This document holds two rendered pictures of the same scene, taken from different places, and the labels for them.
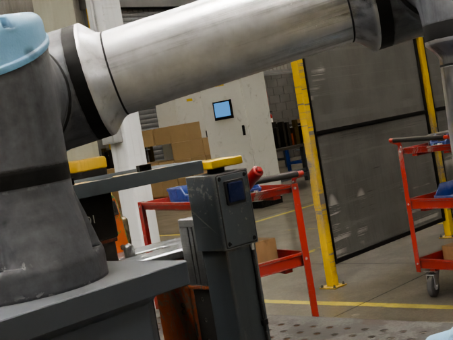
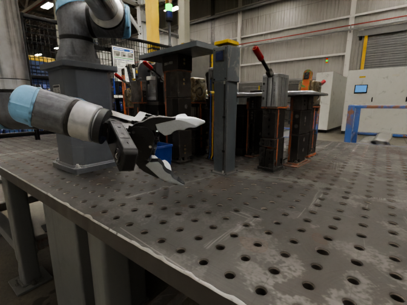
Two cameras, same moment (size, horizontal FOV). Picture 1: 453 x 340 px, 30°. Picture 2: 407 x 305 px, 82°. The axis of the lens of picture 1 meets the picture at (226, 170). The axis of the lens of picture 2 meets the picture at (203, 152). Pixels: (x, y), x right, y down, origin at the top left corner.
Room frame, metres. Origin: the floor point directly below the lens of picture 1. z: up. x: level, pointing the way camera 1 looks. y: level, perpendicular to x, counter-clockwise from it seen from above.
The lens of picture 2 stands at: (1.08, -0.82, 0.95)
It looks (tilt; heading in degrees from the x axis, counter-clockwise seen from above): 12 degrees down; 84
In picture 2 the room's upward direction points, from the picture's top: straight up
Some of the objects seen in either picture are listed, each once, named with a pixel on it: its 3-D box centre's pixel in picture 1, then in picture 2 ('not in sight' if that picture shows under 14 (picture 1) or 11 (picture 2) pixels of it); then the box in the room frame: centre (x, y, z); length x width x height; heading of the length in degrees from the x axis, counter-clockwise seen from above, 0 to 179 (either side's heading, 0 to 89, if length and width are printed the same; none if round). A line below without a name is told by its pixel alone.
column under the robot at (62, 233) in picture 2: not in sight; (97, 243); (0.71, 0.19, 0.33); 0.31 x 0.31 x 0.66; 46
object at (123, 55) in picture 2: not in sight; (123, 65); (0.62, 1.45, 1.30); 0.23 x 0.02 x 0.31; 40
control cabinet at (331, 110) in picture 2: not in sight; (330, 97); (6.84, 7.60, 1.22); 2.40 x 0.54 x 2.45; 43
